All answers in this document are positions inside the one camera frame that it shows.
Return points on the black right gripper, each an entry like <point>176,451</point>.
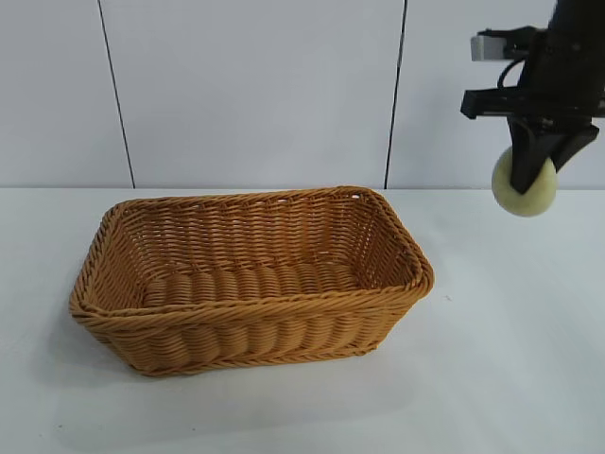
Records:
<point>558,90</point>

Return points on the pale yellow egg yolk pastry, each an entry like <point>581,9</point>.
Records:
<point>503,184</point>

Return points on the brown woven wicker basket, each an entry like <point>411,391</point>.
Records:
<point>246,331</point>

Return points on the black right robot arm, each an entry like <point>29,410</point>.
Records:
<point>579,23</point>

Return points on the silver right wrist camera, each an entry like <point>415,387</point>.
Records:
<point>487,47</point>

